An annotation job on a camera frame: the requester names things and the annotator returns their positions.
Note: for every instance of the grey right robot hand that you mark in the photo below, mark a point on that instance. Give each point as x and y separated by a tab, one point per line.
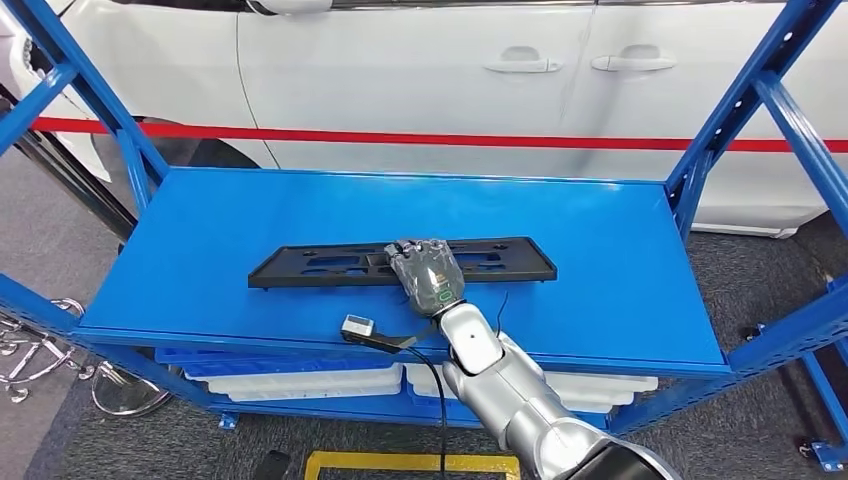
430	278

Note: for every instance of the black plastic frame part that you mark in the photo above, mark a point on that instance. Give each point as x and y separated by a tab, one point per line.
530	268

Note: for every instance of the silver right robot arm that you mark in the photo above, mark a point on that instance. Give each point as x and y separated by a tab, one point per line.
510	397

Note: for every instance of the blue metal shelf rack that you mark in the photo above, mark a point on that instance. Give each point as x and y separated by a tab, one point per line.
265	232

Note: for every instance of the red barrier belt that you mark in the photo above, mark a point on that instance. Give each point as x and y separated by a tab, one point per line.
397	137

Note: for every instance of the white plastic bin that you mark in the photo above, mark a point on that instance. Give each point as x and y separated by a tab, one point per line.
596	403
596	384
298	384

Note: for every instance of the white car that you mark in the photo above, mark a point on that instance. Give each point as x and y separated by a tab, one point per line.
397	79

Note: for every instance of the chrome stool base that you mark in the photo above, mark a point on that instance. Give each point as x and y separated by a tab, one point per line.
26	358

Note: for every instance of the black camera bracket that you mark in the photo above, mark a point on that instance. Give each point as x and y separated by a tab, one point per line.
391	343

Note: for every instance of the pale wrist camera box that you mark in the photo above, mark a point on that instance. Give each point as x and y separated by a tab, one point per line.
358	326

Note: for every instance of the black stanchion post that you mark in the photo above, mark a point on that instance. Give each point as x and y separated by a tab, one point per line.
79	182

